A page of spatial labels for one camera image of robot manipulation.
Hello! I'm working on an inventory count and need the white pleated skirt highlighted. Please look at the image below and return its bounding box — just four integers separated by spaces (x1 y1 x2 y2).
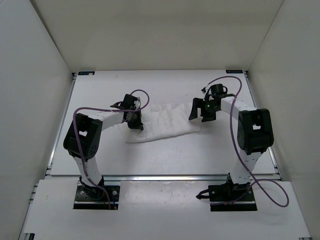
118 103 202 143

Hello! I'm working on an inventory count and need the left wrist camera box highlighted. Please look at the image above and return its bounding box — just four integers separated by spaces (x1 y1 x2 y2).
134 97 142 109

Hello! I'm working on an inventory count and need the right blue corner label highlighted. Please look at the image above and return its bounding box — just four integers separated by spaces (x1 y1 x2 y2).
225 69 244 75

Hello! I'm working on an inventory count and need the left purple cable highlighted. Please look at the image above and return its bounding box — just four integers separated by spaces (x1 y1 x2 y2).
73 89 151 210

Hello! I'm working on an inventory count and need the blue corner label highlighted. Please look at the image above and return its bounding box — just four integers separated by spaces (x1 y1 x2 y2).
77 71 95 76
225 69 244 75

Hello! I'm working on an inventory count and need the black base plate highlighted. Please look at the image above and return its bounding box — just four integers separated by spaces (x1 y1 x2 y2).
73 181 121 211
195 182 258 212

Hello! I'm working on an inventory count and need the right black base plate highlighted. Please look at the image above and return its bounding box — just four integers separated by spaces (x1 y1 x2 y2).
195 182 258 212

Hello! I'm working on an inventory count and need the aluminium front rail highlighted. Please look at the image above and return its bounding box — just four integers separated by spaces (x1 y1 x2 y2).
103 174 227 182

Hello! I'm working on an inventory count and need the left blue corner label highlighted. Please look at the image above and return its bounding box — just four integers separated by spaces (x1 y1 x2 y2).
77 71 95 76

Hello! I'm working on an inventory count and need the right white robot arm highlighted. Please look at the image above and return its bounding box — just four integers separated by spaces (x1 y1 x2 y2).
188 84 274 200

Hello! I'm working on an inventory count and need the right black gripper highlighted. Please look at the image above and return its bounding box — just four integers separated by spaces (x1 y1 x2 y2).
188 98 219 123

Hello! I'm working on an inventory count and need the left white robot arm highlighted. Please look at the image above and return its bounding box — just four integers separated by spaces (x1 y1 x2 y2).
63 93 145 199

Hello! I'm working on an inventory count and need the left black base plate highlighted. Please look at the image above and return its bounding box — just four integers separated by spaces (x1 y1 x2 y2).
73 181 121 211

